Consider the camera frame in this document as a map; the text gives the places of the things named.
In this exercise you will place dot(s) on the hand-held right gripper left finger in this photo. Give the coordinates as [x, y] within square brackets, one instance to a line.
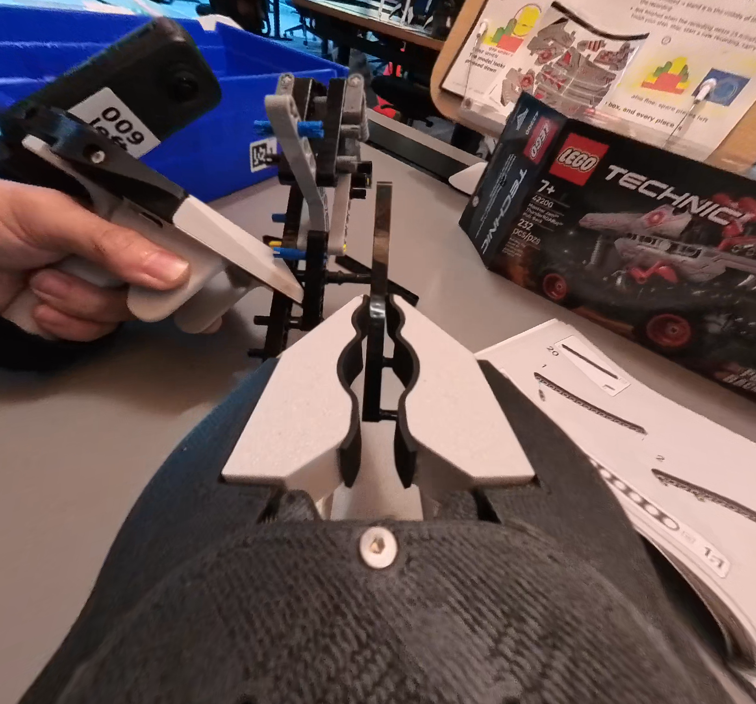
[283, 420]

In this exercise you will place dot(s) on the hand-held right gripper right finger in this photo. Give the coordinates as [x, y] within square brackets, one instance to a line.
[466, 420]

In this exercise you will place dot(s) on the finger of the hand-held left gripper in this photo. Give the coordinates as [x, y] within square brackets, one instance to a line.
[236, 249]

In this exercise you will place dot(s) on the long black pinned brick beam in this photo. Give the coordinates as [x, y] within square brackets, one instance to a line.
[381, 232]

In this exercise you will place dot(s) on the grey black toy brick chassis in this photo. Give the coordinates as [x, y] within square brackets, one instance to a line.
[331, 125]

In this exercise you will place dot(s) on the person's left forearm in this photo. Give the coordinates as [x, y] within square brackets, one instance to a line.
[35, 353]

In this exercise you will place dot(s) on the person's left hand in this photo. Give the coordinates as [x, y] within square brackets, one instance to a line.
[59, 243]

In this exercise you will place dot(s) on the blue parts bin with tag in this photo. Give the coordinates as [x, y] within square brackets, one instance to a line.
[236, 96]

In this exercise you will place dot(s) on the white marker tag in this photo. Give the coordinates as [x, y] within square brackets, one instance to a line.
[263, 156]

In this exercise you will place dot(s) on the white instruction booklet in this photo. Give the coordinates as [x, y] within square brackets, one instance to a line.
[649, 420]

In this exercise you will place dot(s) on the brown background table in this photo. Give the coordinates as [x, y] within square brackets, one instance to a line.
[366, 19]

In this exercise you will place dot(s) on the white stand base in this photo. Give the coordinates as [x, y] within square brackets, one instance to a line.
[469, 180]

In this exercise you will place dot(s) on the black toy set box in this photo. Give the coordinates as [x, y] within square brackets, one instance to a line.
[620, 214]

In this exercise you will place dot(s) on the clear acrylic sign holder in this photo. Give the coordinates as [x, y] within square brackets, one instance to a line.
[397, 1]

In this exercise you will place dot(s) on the instruction poster on board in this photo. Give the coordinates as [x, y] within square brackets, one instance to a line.
[590, 7]

